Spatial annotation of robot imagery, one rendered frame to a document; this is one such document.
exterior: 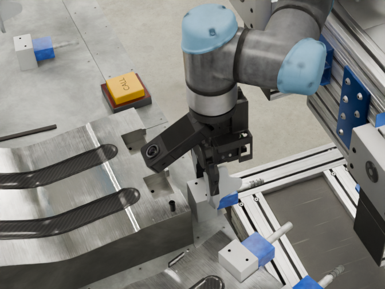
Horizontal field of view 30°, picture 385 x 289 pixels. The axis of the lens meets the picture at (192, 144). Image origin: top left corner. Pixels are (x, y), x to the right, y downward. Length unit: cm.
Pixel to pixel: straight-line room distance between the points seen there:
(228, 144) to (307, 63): 22
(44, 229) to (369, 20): 70
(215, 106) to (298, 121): 151
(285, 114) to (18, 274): 160
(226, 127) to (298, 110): 148
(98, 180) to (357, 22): 56
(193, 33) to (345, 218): 114
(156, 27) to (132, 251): 189
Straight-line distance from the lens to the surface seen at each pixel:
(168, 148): 109
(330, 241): 194
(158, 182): 120
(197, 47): 96
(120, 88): 142
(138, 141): 127
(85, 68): 154
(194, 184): 121
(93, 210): 116
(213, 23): 96
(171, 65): 276
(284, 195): 203
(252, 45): 95
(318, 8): 103
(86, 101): 146
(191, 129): 108
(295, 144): 244
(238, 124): 109
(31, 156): 126
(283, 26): 98
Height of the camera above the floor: 178
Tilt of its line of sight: 47 degrees down
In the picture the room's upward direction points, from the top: 5 degrees counter-clockwise
